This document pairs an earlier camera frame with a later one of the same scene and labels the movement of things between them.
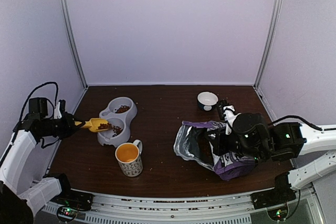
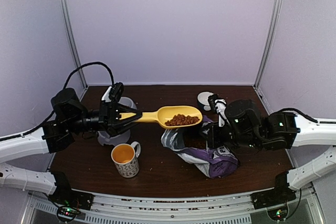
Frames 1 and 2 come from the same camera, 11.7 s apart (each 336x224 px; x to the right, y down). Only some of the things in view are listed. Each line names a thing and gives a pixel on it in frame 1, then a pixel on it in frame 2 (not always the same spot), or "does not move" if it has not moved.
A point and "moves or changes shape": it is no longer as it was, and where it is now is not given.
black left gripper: (70, 128) -> (111, 115)
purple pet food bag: (229, 166) moves or changes shape
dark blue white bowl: (207, 100) does not move
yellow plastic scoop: (93, 124) moves or changes shape
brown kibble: (205, 151) -> (196, 142)
